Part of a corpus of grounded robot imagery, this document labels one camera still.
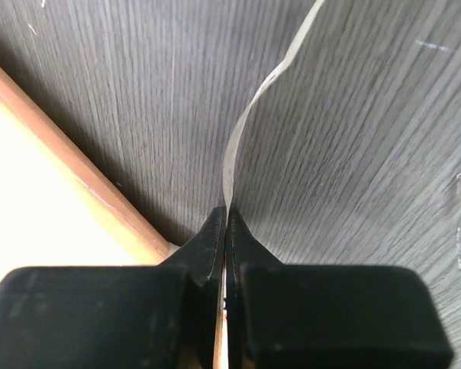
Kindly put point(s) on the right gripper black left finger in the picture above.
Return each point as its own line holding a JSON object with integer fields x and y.
{"x": 163, "y": 316}

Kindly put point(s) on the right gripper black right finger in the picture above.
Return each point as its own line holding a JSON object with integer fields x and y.
{"x": 326, "y": 316}

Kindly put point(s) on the kraft wrapping paper sheet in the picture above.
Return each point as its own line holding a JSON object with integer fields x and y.
{"x": 56, "y": 207}

